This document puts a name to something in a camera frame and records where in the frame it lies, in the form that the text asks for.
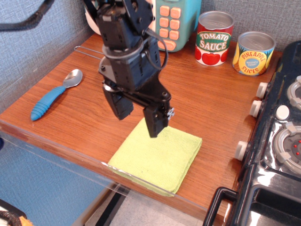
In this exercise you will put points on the blue handled metal spoon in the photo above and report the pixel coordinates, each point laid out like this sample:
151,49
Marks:
71,80

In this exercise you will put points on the pineapple slices can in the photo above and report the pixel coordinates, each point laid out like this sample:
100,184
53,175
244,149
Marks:
253,53

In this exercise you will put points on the green cloth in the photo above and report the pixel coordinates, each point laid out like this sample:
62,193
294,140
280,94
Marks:
159,164

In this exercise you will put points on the clear acrylic table guard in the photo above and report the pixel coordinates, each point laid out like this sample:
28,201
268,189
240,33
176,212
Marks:
102,168

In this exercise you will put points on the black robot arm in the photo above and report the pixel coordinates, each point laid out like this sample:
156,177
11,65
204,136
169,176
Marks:
131,62

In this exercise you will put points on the black toy stove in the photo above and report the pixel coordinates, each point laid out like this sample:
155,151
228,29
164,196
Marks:
269,183

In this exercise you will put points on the white stove knob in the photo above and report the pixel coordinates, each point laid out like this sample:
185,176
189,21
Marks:
240,150
255,107
261,90

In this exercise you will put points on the toy microwave oven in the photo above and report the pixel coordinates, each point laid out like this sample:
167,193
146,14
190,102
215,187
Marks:
176,23

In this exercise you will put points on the small steel pot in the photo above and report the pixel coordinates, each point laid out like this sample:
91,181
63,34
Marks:
89,52

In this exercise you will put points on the tomato sauce can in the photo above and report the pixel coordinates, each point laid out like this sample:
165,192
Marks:
213,37

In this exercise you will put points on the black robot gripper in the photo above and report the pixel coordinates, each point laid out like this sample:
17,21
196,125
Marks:
131,76

